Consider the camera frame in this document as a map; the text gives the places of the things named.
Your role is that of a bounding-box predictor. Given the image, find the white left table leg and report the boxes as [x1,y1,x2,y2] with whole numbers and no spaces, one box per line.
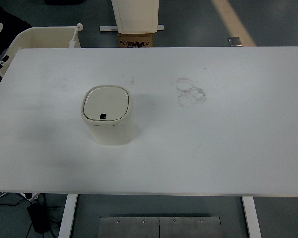
[58,194,78,238]

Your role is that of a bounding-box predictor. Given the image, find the cream plastic storage bin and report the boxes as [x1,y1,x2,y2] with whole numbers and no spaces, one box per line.
[0,23,83,77]

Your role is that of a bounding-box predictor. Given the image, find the metal floor bracket bar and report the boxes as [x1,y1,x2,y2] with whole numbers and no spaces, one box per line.
[99,24,164,32]

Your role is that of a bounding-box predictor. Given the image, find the cream lidded trash can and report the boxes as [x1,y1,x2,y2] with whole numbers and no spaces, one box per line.
[81,85,135,146]

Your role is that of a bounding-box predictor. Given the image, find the small grey floor plate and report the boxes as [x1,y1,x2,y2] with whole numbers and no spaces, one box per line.
[228,37,243,47]

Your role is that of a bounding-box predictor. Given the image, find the white bin behind table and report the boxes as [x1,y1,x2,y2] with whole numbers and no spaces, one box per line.
[111,0,159,34]

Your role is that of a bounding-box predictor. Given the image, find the white right table leg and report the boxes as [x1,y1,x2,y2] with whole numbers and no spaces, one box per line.
[242,196,262,238]

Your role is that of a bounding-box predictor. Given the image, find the black power adapter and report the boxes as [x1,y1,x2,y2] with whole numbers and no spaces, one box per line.
[27,203,50,234]

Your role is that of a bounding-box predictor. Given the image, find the brown cardboard box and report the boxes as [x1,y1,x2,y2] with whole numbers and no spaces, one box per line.
[118,33,154,48]

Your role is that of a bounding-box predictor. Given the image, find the white table leg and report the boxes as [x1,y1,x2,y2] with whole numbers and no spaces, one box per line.
[58,194,78,238]
[242,196,262,238]

